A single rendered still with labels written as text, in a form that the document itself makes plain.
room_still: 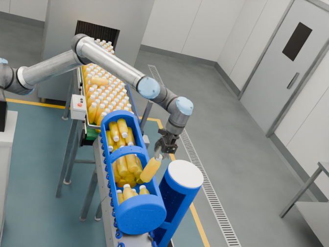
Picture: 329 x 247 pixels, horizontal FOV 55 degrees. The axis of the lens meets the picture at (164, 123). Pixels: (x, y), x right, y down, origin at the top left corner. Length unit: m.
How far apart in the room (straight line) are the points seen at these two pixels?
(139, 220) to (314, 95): 3.94
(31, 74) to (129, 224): 1.08
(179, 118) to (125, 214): 0.62
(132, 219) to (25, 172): 1.84
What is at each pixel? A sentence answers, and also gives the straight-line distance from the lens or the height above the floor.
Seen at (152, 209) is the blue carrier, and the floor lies 1.18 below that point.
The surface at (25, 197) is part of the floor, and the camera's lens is 3.25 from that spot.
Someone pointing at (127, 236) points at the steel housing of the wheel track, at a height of 0.93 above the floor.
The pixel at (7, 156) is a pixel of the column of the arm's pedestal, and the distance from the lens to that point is 2.20.
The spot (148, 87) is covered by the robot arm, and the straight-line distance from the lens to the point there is 1.41.
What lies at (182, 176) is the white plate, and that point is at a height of 1.04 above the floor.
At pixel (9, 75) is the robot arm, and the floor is 1.39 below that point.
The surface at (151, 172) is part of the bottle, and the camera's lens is 1.73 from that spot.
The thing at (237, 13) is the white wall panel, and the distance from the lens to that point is 7.33.
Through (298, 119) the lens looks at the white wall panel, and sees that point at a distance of 5.39.
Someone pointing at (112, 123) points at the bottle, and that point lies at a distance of 2.37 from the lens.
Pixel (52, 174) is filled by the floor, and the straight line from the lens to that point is 3.47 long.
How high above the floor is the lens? 2.48
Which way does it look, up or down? 32 degrees down
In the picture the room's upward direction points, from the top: 23 degrees clockwise
